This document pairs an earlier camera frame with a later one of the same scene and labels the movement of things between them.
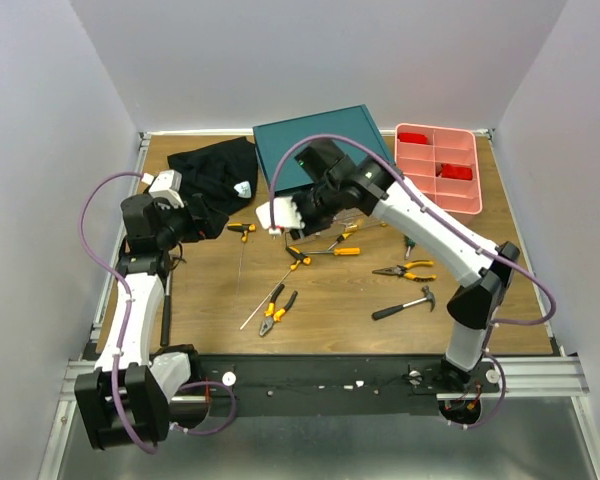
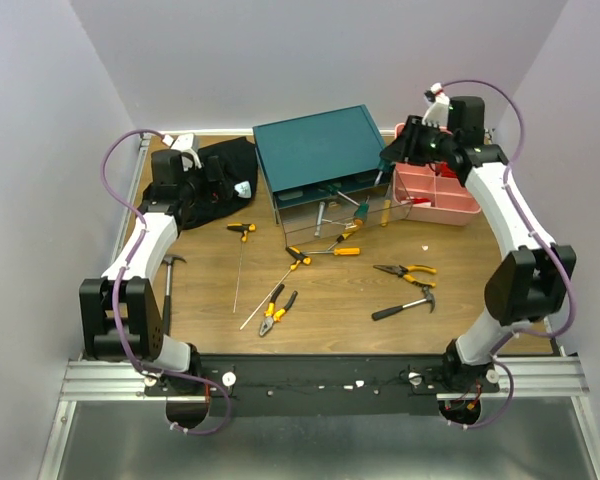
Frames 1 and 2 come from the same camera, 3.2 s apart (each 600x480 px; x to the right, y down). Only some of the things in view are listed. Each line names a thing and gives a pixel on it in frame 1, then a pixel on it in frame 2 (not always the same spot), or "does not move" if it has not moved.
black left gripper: [209, 226] to [216, 189]
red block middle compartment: [451, 171] does not move
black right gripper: [303, 215] to [412, 141]
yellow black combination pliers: [273, 314] does not move
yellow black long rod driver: [297, 256] does not move
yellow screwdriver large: [348, 232] does not move
